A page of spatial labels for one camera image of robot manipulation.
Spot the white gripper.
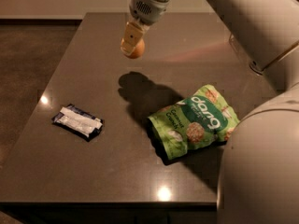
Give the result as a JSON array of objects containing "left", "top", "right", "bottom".
[{"left": 121, "top": 0, "right": 170, "bottom": 55}]

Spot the orange fruit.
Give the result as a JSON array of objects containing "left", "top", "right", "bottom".
[{"left": 126, "top": 39, "right": 145, "bottom": 59}]

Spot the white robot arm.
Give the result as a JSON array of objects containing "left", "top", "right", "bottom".
[{"left": 207, "top": 0, "right": 299, "bottom": 224}]

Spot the blue white snack packet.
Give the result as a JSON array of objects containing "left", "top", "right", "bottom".
[{"left": 52, "top": 104, "right": 104, "bottom": 140}]

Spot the green Dang snack bag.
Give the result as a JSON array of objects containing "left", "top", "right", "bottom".
[{"left": 149, "top": 85, "right": 239, "bottom": 160}]

